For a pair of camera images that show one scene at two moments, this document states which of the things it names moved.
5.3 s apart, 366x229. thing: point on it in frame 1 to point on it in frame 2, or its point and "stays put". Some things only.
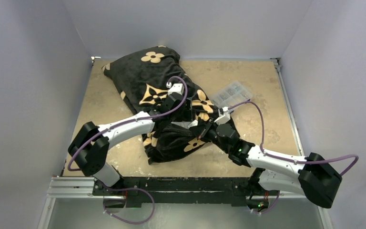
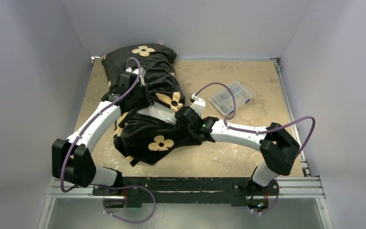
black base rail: [184, 190] stays put
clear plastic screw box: [233, 94] stays put
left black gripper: [185, 114] to [147, 100]
